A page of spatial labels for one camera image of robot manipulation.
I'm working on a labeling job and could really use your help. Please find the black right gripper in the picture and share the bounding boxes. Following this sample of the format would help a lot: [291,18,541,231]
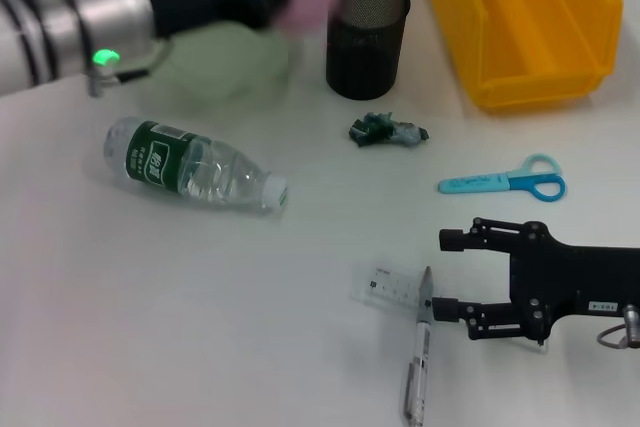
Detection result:
[430,216,640,346]

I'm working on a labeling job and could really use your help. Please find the blue scissors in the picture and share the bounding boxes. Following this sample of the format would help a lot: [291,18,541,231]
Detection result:
[438,153,568,203]

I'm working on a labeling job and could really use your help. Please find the green plastic wrapper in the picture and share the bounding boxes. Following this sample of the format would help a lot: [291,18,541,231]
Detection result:
[348,110,431,149]

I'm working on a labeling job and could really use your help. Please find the water bottle green label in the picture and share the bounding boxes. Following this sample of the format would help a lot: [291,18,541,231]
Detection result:
[103,115,290,216]

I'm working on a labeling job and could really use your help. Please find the transparent plastic ruler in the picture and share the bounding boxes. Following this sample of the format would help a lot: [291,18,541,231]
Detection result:
[357,262,551,356]

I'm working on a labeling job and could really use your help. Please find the silver white pen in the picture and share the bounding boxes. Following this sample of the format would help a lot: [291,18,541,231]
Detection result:
[402,265,435,426]

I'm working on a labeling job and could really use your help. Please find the black mesh pen holder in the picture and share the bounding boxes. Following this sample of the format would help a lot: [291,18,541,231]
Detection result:
[325,0,412,101]

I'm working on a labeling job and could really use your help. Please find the green translucent fruit plate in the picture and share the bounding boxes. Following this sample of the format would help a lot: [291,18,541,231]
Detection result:
[134,21,292,114]

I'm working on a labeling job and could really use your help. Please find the yellow plastic bin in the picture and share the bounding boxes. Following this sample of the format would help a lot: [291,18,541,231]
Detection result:
[429,0,625,109]

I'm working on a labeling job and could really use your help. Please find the right gripper connector cable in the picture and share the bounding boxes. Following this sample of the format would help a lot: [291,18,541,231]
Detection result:
[597,304,640,351]

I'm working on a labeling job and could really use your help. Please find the gripper connector cable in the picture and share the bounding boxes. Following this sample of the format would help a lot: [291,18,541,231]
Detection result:
[87,39,174,98]
[597,304,640,351]

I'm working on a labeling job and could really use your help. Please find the left gripper connector cable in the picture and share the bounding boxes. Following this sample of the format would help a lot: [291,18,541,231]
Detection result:
[87,39,174,98]

